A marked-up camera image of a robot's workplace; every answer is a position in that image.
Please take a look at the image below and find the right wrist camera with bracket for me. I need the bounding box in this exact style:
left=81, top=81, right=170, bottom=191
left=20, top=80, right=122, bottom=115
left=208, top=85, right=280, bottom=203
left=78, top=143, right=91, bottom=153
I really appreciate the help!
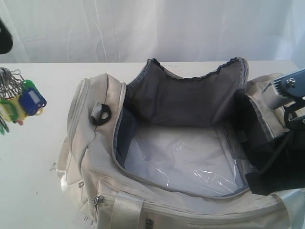
left=262, top=69, right=305, bottom=110

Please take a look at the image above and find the colourful key tag bunch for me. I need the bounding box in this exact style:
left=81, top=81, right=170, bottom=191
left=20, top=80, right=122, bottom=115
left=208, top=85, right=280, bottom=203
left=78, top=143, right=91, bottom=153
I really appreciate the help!
left=0, top=67, right=47, bottom=135

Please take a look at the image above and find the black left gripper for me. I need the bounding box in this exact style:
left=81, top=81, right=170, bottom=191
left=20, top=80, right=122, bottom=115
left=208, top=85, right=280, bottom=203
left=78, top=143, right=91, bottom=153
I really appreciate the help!
left=0, top=19, right=13, bottom=54

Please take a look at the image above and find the cream fabric duffel bag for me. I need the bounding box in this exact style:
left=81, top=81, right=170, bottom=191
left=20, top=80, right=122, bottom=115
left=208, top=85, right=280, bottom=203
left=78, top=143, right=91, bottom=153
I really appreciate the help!
left=56, top=57, right=305, bottom=229

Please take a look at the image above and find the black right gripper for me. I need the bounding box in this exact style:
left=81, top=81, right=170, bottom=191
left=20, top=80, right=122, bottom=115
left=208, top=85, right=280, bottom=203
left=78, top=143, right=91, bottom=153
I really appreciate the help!
left=245, top=116, right=305, bottom=196

